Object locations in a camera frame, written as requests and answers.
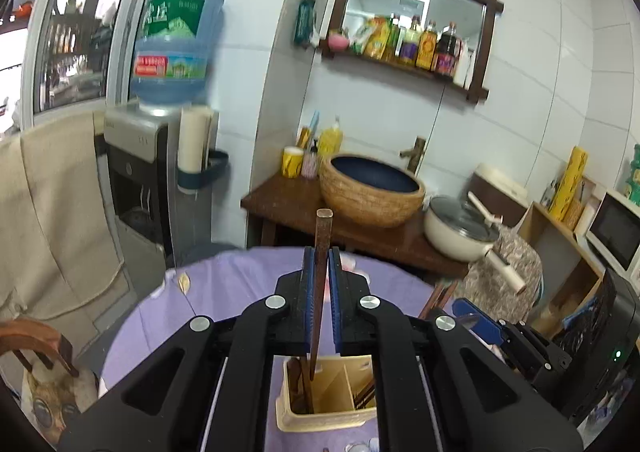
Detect row of condiment bottles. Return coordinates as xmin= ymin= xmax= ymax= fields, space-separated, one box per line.
xmin=350 ymin=14 xmax=476 ymax=88

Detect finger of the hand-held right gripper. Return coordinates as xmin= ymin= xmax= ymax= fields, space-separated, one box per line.
xmin=451 ymin=298 xmax=507 ymax=347

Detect yellow mug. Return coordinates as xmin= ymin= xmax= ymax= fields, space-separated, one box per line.
xmin=281 ymin=146 xmax=305 ymax=179

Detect wicker wash basin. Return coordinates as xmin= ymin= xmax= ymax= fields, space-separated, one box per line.
xmin=319 ymin=153 xmax=427 ymax=229

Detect white microwave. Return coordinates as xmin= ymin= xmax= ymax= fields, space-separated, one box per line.
xmin=585 ymin=189 xmax=640 ymax=283

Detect cream frying pan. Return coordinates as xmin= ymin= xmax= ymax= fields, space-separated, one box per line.
xmin=424 ymin=197 xmax=528 ymax=295

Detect cardboard piece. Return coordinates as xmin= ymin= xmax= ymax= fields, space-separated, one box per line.
xmin=530 ymin=292 xmax=576 ymax=338

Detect window with white frame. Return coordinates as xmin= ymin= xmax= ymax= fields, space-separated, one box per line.
xmin=20 ymin=0 xmax=171 ymax=115

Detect wooden framed mirror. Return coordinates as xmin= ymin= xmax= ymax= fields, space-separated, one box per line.
xmin=320 ymin=0 xmax=505 ymax=105

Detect floral patterned cloth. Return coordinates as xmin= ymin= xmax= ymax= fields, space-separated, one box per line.
xmin=460 ymin=224 xmax=543 ymax=318

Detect dark wooden counter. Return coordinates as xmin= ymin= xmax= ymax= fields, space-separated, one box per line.
xmin=241 ymin=172 xmax=468 ymax=280

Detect grey water dispenser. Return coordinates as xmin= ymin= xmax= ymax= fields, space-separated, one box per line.
xmin=102 ymin=102 xmax=221 ymax=268

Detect green hanging packet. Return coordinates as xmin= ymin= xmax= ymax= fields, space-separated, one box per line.
xmin=294 ymin=0 xmax=318 ymax=49

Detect green boxes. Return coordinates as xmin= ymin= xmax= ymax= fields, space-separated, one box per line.
xmin=622 ymin=143 xmax=640 ymax=200

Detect glass pan lid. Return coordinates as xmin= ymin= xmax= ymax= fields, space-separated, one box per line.
xmin=430 ymin=191 xmax=503 ymax=240

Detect beige cloth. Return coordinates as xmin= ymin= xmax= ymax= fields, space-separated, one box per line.
xmin=0 ymin=109 xmax=168 ymax=328

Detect pink patterned bottle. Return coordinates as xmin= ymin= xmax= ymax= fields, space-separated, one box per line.
xmin=301 ymin=139 xmax=321 ymax=179

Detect blue water bottle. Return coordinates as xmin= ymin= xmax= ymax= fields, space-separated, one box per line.
xmin=129 ymin=0 xmax=226 ymax=119

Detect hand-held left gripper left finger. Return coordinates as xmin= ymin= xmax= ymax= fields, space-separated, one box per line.
xmin=57 ymin=246 xmax=318 ymax=452

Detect bronze faucet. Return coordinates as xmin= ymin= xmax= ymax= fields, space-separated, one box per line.
xmin=399 ymin=136 xmax=427 ymax=176

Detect dark blue cup holder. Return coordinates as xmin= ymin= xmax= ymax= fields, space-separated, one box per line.
xmin=176 ymin=148 xmax=231 ymax=194

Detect yellow box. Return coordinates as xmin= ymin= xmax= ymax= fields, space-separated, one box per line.
xmin=549 ymin=146 xmax=591 ymax=224

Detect purple floral tablecloth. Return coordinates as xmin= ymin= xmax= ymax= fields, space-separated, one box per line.
xmin=97 ymin=247 xmax=453 ymax=452

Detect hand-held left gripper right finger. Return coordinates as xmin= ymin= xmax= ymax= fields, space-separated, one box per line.
xmin=327 ymin=246 xmax=586 ymax=452

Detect beige plastic utensil holder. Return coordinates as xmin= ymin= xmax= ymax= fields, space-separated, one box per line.
xmin=275 ymin=354 xmax=381 ymax=433

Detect wooden chair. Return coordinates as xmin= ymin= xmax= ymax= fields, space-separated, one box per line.
xmin=0 ymin=319 xmax=81 ymax=380

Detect yellow soap bottle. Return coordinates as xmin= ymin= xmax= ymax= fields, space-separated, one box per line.
xmin=317 ymin=116 xmax=344 ymax=164

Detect wooden shelf unit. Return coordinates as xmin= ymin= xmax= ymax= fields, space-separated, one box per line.
xmin=517 ymin=202 xmax=608 ymax=338

